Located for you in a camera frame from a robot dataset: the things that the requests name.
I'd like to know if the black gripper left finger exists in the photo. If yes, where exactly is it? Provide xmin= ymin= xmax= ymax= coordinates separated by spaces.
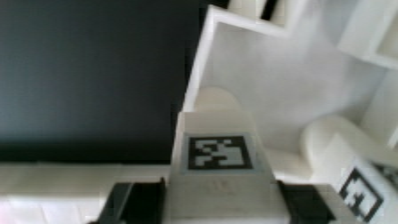
xmin=87 ymin=179 xmax=167 ymax=224

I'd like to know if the white chair leg block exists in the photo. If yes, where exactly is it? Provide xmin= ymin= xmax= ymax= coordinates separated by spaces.
xmin=163 ymin=87 xmax=290 ymax=224
xmin=300 ymin=116 xmax=398 ymax=224

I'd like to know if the white chair seat plate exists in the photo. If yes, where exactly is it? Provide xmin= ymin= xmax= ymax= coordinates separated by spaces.
xmin=178 ymin=0 xmax=387 ymax=182

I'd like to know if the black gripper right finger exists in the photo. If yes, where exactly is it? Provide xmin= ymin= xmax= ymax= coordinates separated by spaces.
xmin=277 ymin=181 xmax=336 ymax=224

